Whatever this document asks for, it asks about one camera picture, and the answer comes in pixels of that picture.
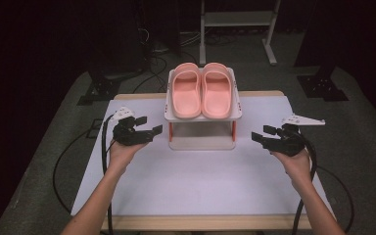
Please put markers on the person's right hand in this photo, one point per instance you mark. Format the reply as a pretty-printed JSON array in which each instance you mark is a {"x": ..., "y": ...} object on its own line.
[{"x": 295, "y": 166}]

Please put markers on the white table cover sheet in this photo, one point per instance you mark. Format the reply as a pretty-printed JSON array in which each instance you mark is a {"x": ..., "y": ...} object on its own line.
[{"x": 192, "y": 182}]

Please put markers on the white two-tier shoe rack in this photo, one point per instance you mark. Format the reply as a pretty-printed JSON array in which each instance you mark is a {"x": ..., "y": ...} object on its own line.
[{"x": 202, "y": 130}]

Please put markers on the black stand base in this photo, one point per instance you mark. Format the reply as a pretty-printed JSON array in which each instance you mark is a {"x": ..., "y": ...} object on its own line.
[
  {"x": 101, "y": 89},
  {"x": 321, "y": 86}
]

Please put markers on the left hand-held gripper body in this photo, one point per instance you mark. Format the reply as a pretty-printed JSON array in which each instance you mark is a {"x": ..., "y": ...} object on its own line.
[{"x": 130, "y": 135}]

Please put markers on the pink rubber slipper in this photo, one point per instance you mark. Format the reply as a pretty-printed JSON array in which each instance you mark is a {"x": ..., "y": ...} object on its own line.
[
  {"x": 186, "y": 93},
  {"x": 216, "y": 93}
]

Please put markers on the person's left hand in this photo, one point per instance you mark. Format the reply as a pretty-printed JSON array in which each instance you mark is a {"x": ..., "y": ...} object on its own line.
[{"x": 122, "y": 156}]

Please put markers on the white metal desk frame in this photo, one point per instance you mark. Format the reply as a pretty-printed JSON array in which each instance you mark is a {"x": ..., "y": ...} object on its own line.
[{"x": 238, "y": 18}]

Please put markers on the wooden table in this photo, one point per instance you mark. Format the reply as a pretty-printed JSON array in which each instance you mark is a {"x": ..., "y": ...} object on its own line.
[{"x": 192, "y": 223}]

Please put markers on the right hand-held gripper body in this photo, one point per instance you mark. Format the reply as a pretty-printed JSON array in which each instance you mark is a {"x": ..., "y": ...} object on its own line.
[{"x": 287, "y": 143}]

